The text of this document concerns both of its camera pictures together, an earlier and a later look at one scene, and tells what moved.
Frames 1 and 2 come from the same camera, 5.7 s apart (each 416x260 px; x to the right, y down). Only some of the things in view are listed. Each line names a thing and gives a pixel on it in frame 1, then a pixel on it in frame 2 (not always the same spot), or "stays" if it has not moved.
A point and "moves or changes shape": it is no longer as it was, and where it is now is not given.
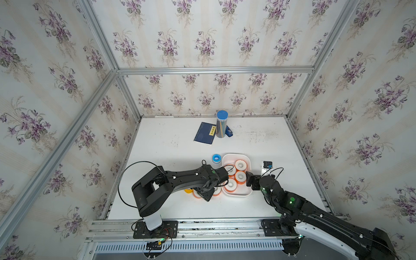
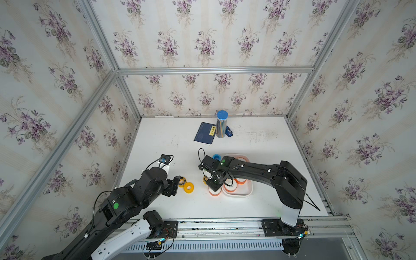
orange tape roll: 240,164 moves or changes shape
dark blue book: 206,134 stays
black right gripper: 255,180 → 210,186
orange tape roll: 231,185 stays
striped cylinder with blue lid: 221,124 stays
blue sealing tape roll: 216,158 stays
